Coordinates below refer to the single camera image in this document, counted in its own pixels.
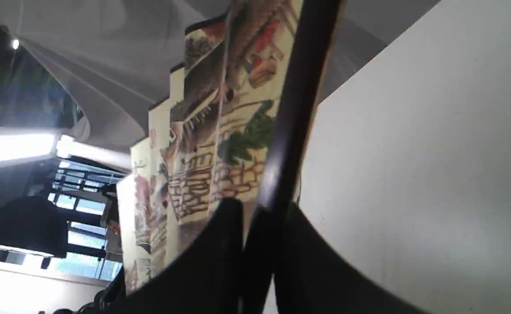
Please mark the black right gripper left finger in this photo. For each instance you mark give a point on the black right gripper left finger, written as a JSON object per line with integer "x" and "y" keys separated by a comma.
{"x": 205, "y": 279}

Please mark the painted paper folding fan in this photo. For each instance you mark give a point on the painted paper folding fan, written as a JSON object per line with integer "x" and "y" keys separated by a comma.
{"x": 233, "y": 125}

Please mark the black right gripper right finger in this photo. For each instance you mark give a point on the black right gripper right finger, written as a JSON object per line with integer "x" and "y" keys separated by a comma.
{"x": 311, "y": 278}

